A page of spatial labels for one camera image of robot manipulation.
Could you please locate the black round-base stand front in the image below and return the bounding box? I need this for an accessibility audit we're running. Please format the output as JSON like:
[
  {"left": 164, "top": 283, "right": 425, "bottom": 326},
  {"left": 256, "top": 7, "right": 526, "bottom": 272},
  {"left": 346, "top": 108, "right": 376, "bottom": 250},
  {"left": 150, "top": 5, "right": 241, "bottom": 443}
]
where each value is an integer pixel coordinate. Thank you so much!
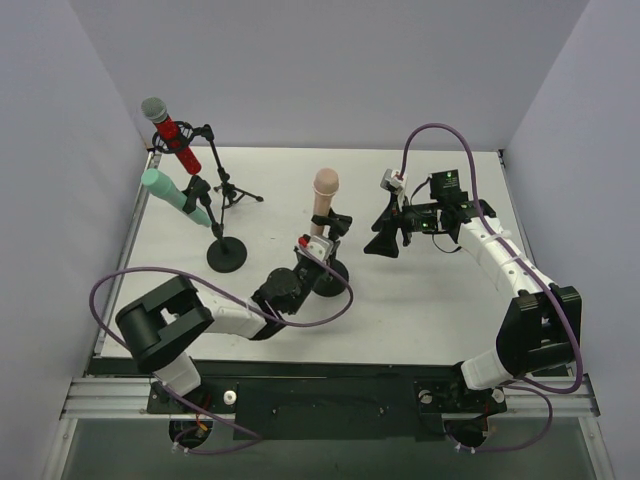
[{"left": 312, "top": 209, "right": 353, "bottom": 298}]

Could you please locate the black round-base stand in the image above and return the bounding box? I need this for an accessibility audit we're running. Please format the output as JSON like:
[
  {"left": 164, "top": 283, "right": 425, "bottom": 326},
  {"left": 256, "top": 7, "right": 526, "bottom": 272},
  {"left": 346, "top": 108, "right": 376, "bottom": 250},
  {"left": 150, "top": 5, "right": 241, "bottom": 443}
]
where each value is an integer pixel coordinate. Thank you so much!
[
  {"left": 312, "top": 209, "right": 353, "bottom": 298},
  {"left": 182, "top": 175, "right": 247, "bottom": 273}
]

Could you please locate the peach toy microphone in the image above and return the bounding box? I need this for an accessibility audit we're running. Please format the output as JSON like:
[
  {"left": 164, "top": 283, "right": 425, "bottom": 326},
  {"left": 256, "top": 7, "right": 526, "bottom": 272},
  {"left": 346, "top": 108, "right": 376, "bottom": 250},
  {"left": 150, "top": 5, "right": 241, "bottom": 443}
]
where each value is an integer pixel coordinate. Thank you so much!
[{"left": 312, "top": 168, "right": 340, "bottom": 217}]

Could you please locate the black tripod microphone stand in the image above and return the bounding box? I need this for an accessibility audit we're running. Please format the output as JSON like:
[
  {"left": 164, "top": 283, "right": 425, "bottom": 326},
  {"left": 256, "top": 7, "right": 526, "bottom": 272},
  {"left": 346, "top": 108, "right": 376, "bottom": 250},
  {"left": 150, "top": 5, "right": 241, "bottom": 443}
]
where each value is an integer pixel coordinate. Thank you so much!
[{"left": 152, "top": 121, "right": 264, "bottom": 216}]

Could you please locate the mint green toy microphone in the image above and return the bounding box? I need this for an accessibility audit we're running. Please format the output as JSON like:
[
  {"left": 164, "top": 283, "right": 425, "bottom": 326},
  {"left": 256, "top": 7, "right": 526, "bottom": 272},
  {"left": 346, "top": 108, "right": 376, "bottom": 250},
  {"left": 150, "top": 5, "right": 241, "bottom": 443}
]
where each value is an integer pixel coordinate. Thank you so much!
[{"left": 141, "top": 168, "right": 211, "bottom": 227}]

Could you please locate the red glitter microphone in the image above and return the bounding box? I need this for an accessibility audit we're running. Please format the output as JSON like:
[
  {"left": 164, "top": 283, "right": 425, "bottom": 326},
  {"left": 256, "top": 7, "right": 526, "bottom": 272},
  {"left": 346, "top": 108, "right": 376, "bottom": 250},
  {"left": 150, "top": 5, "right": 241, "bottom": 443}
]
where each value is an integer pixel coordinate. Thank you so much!
[{"left": 141, "top": 97, "right": 201, "bottom": 175}]

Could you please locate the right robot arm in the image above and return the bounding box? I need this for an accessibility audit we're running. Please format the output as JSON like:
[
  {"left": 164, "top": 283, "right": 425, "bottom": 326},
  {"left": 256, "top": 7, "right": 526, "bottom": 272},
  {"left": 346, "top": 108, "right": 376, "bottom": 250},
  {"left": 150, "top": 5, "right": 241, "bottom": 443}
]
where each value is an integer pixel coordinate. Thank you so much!
[{"left": 364, "top": 169, "right": 581, "bottom": 390}]

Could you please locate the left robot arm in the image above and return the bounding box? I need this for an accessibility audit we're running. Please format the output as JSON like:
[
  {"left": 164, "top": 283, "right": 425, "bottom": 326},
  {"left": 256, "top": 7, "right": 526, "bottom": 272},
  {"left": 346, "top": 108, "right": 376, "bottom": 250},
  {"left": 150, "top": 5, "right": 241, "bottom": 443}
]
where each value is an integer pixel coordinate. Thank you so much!
[{"left": 116, "top": 255, "right": 349, "bottom": 396}]

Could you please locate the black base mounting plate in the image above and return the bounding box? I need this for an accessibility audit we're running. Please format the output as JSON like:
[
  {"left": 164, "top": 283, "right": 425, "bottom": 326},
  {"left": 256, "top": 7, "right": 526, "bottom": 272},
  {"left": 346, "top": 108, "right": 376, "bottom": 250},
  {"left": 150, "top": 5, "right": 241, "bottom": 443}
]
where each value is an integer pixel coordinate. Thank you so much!
[{"left": 144, "top": 358, "right": 501, "bottom": 444}]

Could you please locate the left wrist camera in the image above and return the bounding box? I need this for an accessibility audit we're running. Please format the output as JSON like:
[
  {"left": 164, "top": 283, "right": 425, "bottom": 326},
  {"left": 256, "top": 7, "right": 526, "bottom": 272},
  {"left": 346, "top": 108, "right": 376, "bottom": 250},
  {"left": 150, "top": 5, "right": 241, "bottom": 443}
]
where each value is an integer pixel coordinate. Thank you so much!
[{"left": 298, "top": 234, "right": 340, "bottom": 265}]

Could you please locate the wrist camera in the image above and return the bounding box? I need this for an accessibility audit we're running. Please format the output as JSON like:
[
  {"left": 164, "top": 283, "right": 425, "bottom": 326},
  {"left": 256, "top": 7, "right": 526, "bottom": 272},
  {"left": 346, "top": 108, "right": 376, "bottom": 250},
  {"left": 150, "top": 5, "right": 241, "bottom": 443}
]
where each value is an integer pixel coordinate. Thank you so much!
[
  {"left": 298, "top": 234, "right": 340, "bottom": 265},
  {"left": 380, "top": 169, "right": 406, "bottom": 197}
]

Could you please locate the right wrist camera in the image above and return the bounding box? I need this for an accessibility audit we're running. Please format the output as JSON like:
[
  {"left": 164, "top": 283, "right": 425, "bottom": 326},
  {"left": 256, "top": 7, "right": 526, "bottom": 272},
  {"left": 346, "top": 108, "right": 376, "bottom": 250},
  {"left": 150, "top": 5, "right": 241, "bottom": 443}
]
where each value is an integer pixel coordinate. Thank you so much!
[{"left": 380, "top": 169, "right": 406, "bottom": 197}]

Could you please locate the aluminium frame rail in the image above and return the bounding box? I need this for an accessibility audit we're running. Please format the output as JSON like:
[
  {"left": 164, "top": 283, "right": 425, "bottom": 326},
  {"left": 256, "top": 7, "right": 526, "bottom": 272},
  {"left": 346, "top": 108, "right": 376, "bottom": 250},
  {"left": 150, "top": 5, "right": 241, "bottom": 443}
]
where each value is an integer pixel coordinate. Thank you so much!
[{"left": 60, "top": 377, "right": 600, "bottom": 420}]

